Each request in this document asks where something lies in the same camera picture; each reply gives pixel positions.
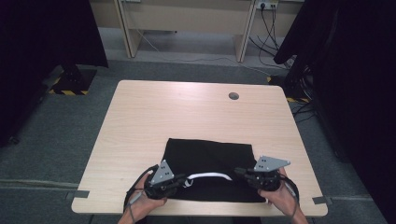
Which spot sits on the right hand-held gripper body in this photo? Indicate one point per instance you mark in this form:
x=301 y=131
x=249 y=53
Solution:
x=266 y=179

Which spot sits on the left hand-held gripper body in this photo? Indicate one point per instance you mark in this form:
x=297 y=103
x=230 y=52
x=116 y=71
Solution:
x=162 y=183

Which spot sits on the black tank top white trim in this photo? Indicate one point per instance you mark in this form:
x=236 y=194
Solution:
x=211 y=155

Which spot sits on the person's right hand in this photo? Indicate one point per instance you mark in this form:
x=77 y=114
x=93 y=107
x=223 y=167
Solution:
x=286 y=196

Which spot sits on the person's left hand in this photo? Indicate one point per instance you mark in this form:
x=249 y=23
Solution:
x=140 y=202

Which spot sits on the grey floor tape strip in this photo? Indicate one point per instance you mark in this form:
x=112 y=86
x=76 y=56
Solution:
x=322 y=200
x=77 y=194

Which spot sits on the black stand base striped tape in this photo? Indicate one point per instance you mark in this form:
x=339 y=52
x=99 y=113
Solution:
x=74 y=82
x=289 y=88

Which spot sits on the black curtain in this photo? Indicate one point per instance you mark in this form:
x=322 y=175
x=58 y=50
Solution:
x=358 y=77
x=40 y=46

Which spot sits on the beige wooden desk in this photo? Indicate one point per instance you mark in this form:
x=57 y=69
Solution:
x=186 y=15

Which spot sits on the white wall socket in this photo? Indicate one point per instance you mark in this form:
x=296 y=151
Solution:
x=267 y=3

